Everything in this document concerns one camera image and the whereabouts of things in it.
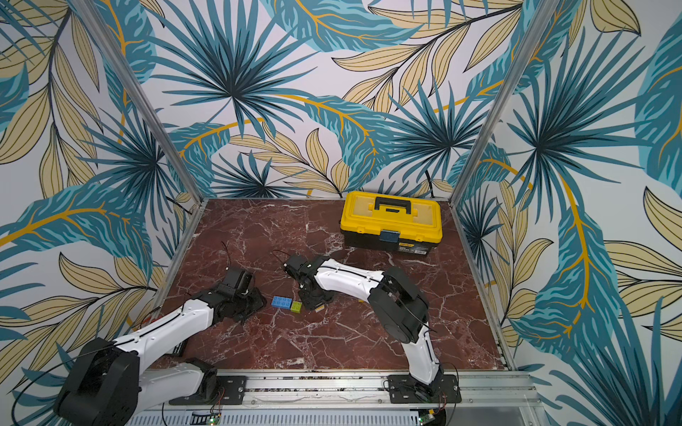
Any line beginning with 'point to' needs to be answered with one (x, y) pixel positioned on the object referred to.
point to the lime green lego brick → (296, 306)
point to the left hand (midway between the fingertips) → (262, 306)
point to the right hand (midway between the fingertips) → (316, 302)
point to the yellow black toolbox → (391, 223)
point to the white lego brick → (318, 309)
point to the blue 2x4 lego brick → (282, 303)
